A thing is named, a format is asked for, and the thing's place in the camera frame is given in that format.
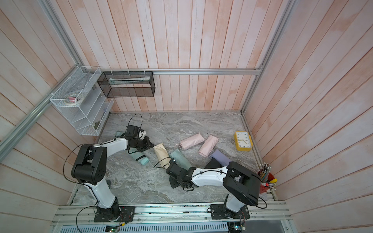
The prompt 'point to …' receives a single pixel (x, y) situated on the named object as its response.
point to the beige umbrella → (162, 155)
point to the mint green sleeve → (180, 159)
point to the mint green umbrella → (141, 157)
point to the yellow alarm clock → (243, 141)
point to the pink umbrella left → (190, 141)
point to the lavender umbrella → (224, 160)
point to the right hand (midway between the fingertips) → (172, 179)
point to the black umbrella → (212, 163)
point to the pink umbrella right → (208, 146)
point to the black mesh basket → (127, 84)
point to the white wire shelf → (89, 118)
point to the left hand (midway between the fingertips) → (154, 146)
